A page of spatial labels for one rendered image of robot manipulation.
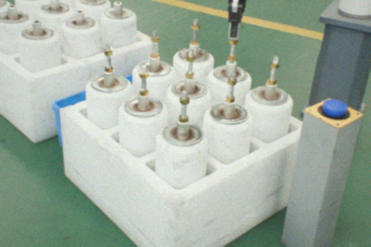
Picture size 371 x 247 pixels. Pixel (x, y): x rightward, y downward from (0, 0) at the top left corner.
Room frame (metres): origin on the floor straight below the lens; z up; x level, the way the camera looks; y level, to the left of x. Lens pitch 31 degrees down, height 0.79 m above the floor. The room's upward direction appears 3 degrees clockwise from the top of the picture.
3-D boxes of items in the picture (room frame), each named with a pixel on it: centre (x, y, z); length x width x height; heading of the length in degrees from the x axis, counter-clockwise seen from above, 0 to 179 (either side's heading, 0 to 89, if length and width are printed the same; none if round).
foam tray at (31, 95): (1.37, 0.36, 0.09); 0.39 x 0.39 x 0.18; 44
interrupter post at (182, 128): (0.80, 0.00, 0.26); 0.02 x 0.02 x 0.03
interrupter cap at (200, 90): (0.96, 0.00, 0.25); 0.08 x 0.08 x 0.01
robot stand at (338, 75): (1.33, -0.42, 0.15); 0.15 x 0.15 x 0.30; 63
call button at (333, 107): (0.80, -0.26, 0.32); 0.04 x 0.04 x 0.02
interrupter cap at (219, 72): (1.04, -0.09, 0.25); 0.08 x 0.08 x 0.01
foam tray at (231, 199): (0.96, 0.00, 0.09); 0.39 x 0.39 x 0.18; 42
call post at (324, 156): (0.80, -0.26, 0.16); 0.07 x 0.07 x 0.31; 42
